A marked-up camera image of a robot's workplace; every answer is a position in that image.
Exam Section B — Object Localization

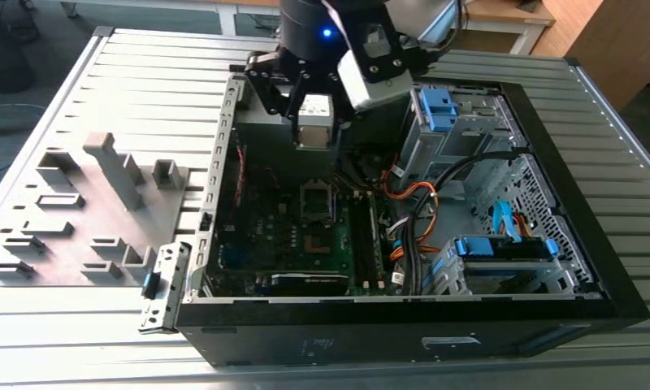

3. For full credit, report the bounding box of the green motherboard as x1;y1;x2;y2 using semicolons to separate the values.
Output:
207;162;397;297

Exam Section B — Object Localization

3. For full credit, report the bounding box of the thick black cable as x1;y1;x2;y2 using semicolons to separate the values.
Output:
402;149;522;296

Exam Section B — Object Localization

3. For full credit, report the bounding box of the grey power supply unit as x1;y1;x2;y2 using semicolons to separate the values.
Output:
235;85;341;180

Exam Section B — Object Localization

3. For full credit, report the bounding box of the twisted coloured wire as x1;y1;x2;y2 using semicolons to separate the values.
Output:
234;141;249;206

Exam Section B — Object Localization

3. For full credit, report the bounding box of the wooden desk white frame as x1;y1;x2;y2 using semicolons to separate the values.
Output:
443;0;558;57

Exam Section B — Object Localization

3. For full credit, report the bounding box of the pale blue teach pendant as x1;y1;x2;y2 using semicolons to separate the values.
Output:
414;0;467;46

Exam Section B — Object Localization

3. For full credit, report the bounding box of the white framed teal desk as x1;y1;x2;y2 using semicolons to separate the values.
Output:
58;0;281;38

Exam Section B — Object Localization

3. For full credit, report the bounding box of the orange disk power wire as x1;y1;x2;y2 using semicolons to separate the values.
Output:
518;214;538;241

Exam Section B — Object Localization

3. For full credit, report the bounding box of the black RAM slot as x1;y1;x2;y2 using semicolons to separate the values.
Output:
362;193;379;290
351;193;366;290
369;193;386;290
357;193;373;290

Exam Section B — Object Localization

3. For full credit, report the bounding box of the silver camera black bracket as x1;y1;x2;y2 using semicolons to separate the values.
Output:
334;22;415;111

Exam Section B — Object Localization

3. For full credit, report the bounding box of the grey parts rack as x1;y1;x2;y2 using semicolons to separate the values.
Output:
0;132;197;288

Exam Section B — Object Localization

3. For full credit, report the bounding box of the black cooling fan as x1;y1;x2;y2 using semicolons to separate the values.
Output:
341;145;401;192

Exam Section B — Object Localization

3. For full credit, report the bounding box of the low silver disk bay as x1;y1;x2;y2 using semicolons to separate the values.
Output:
421;234;585;297

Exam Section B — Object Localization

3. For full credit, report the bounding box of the tall silver drive cage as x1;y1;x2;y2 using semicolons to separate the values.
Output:
398;83;527;193

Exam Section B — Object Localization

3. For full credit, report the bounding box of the flat blue data wire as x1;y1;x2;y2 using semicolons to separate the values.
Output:
494;200;525;245

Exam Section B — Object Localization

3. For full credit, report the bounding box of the graphics card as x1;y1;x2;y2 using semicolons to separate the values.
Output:
254;271;354;297

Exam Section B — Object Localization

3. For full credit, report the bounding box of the hard disk in blue carrier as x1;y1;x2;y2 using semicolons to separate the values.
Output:
453;236;558;262

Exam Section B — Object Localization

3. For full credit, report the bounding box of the CPU with silver top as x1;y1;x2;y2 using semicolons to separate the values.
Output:
295;124;333;150

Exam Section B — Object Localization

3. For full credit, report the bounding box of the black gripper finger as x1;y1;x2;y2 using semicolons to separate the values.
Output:
243;67;307;145
323;71;369;149

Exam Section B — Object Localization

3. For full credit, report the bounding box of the blue drive bay latch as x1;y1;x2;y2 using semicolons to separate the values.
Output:
418;86;461;132

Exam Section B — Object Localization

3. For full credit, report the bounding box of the CPU socket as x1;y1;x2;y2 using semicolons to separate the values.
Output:
301;223;335;257

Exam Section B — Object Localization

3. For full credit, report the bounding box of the orange wire bundle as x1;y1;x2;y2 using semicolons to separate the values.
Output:
381;181;441;263

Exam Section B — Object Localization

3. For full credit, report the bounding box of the black open PC case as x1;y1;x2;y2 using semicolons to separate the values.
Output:
173;63;650;369

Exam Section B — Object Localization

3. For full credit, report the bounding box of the metal card bracket blue latch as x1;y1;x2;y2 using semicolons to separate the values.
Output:
137;240;191;335

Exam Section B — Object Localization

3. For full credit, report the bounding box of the wooden cabinet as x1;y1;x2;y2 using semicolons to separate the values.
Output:
530;0;650;113

